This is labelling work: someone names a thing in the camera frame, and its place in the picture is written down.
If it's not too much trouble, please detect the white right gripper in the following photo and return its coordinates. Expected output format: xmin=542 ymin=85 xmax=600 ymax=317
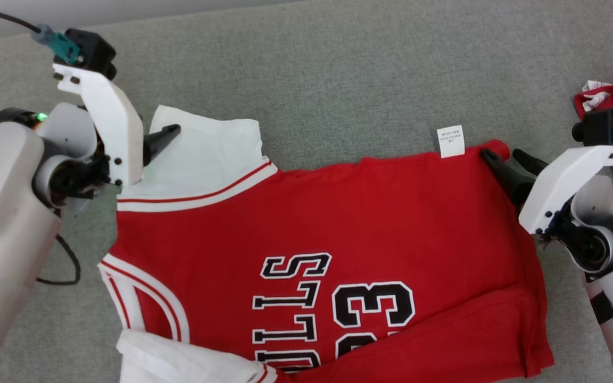
xmin=480 ymin=145 xmax=613 ymax=235

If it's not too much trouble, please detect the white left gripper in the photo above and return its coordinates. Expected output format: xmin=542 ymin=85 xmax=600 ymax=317
xmin=53 ymin=63 xmax=182 ymax=187

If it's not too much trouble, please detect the red and white basketball jersey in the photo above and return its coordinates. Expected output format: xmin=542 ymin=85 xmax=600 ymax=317
xmin=97 ymin=104 xmax=555 ymax=383

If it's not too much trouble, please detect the teal left camera connector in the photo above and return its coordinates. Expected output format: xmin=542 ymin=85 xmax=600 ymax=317
xmin=32 ymin=23 xmax=81 ymax=65

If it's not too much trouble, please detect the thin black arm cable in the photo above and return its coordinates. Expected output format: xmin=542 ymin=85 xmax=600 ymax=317
xmin=37 ymin=234 xmax=82 ymax=286

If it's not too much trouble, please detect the black left camera cable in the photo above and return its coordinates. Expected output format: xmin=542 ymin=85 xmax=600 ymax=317
xmin=0 ymin=5 xmax=41 ymax=34

